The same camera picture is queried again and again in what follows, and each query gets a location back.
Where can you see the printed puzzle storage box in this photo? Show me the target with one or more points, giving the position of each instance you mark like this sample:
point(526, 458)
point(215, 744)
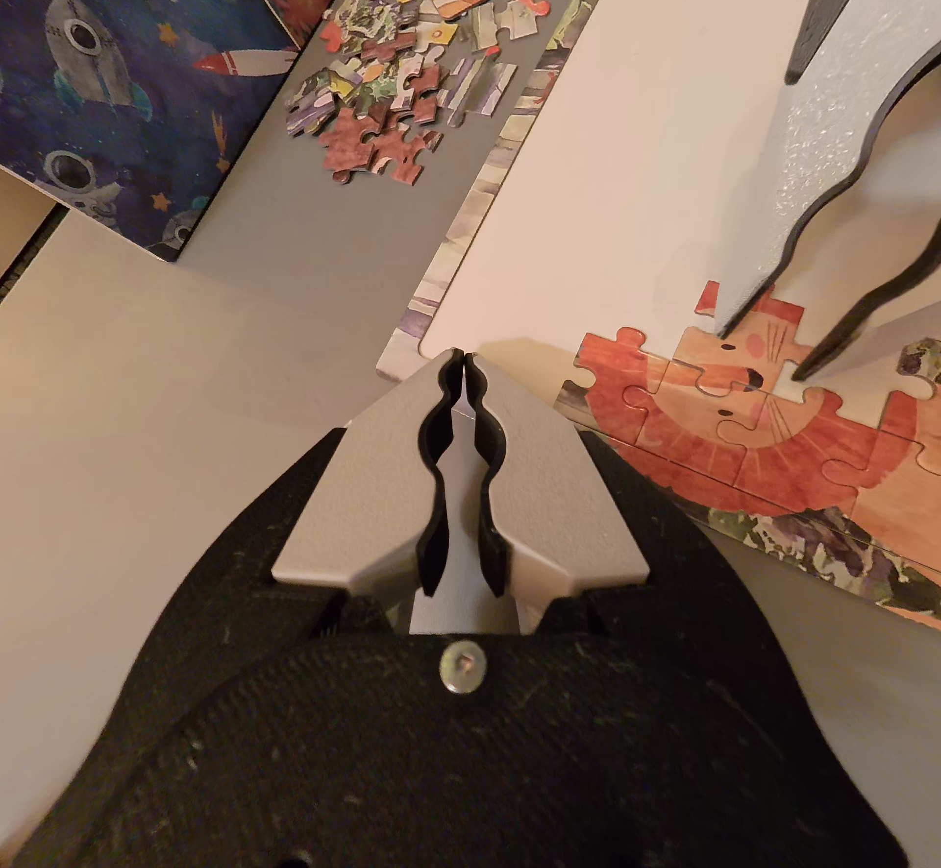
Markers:
point(110, 74)

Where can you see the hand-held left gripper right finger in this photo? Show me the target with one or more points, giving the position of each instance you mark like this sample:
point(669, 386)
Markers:
point(566, 508)

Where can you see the joined orange puzzle pieces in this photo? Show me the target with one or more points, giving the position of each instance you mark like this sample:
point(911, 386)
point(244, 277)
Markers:
point(698, 456)

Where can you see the puzzle frame tray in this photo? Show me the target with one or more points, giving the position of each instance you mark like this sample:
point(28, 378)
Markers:
point(625, 148)

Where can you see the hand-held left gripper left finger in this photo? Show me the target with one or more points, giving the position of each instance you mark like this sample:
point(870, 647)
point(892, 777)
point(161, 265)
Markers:
point(353, 508)

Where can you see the white shelf unit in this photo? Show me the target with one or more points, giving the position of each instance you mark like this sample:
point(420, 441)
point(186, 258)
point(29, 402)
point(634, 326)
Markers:
point(22, 214)

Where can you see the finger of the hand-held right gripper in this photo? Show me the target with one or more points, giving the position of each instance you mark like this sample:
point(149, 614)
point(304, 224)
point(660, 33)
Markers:
point(897, 324)
point(816, 148)

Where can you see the lion face puzzle piece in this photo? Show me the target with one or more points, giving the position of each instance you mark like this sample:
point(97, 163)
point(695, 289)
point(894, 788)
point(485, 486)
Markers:
point(735, 361)

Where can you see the pile of puzzle pieces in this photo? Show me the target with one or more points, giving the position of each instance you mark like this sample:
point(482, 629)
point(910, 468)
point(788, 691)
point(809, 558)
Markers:
point(360, 148)

